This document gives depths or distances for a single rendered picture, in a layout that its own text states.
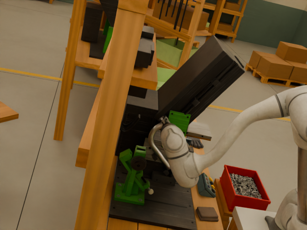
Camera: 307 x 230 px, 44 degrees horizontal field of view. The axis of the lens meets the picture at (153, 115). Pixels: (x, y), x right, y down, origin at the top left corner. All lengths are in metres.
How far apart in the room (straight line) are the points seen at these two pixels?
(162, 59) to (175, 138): 3.35
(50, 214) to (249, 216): 1.63
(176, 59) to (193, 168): 3.20
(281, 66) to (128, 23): 7.04
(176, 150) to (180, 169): 0.11
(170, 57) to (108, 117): 3.54
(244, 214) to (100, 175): 0.93
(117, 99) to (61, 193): 2.12
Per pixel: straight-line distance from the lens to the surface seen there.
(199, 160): 1.70
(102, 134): 1.38
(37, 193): 3.34
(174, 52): 4.79
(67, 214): 3.17
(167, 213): 1.92
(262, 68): 8.18
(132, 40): 1.25
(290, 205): 1.97
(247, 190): 2.36
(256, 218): 2.14
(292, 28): 12.39
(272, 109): 1.64
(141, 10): 1.22
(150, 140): 2.04
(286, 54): 8.63
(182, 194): 2.08
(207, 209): 1.99
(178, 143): 1.62
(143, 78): 1.60
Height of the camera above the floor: 2.06
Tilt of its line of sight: 24 degrees down
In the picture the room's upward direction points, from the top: 15 degrees clockwise
